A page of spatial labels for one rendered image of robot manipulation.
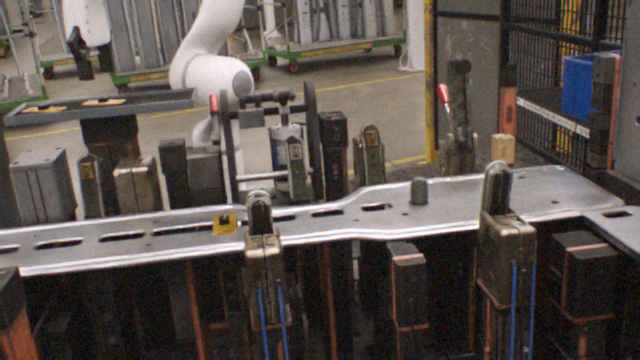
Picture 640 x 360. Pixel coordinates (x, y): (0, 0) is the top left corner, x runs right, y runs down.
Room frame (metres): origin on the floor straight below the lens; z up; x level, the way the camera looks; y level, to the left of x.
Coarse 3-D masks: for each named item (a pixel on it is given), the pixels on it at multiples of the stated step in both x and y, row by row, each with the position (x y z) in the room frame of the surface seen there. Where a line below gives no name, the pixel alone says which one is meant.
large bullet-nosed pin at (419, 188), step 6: (414, 180) 1.01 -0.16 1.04; (420, 180) 1.00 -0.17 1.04; (414, 186) 1.00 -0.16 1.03; (420, 186) 1.00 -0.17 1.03; (426, 186) 1.00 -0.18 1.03; (414, 192) 1.00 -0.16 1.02; (420, 192) 1.00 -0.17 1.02; (426, 192) 1.00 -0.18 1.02; (414, 198) 1.00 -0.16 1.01; (420, 198) 1.00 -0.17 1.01; (426, 198) 1.00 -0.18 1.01; (414, 204) 1.00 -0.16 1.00; (420, 204) 1.00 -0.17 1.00
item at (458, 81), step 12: (456, 60) 1.19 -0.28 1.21; (456, 72) 1.18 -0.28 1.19; (468, 72) 1.15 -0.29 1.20; (456, 84) 1.18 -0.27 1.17; (468, 84) 1.17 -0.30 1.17; (456, 96) 1.18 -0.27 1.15; (468, 96) 1.17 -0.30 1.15; (456, 108) 1.17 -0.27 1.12; (468, 108) 1.17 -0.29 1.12; (456, 120) 1.16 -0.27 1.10; (468, 120) 1.16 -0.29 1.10; (456, 132) 1.16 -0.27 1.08; (468, 132) 1.16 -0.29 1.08; (456, 144) 1.15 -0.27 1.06; (468, 144) 1.15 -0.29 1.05
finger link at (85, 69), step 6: (78, 48) 1.22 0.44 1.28; (72, 54) 1.22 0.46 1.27; (78, 54) 1.22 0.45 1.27; (78, 60) 1.24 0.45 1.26; (84, 60) 1.24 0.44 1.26; (90, 60) 1.24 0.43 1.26; (78, 66) 1.24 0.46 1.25; (84, 66) 1.24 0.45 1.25; (90, 66) 1.24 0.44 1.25; (78, 72) 1.25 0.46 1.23; (84, 72) 1.24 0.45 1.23; (90, 72) 1.24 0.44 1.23; (84, 78) 1.25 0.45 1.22; (90, 78) 1.24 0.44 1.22
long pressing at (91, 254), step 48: (384, 192) 1.07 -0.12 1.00; (432, 192) 1.05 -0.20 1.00; (480, 192) 1.04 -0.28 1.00; (528, 192) 1.02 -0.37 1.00; (576, 192) 1.00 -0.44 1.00; (0, 240) 0.98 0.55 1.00; (48, 240) 0.96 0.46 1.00; (96, 240) 0.95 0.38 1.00; (144, 240) 0.93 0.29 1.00; (192, 240) 0.92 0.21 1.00; (240, 240) 0.90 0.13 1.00; (288, 240) 0.90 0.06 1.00; (336, 240) 0.90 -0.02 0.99; (384, 240) 0.89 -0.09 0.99
